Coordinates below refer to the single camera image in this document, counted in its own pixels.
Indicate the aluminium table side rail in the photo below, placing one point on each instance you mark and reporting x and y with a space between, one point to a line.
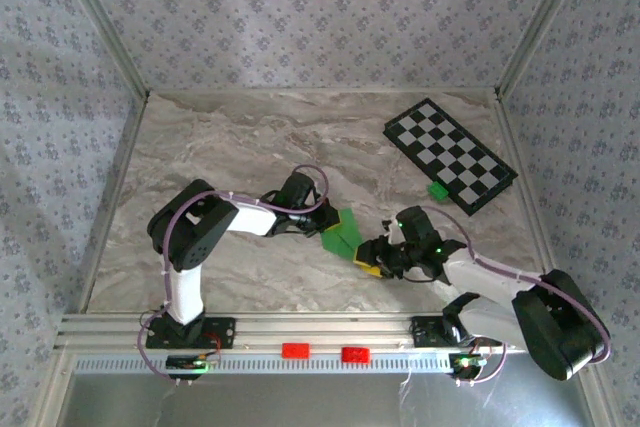
507 122
123 167

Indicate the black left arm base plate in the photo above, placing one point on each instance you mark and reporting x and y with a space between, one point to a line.
220 332

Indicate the aluminium front rail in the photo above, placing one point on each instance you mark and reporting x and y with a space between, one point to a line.
325 329

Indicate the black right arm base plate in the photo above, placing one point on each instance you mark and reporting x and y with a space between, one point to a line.
425 332

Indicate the grey sheet metal panel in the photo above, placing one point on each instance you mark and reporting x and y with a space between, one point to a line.
300 402

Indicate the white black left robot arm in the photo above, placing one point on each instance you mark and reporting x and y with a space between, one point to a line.
255 217

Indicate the red plastic block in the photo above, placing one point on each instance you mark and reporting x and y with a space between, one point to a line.
295 350
356 354

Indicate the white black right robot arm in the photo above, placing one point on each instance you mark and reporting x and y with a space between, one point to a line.
560 322

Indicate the aluminium corner post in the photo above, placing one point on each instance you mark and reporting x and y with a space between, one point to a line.
541 22
108 29

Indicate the green toy brick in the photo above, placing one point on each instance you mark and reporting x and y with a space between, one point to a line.
436 192

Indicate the black white checkerboard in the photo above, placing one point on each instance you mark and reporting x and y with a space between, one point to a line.
440 137

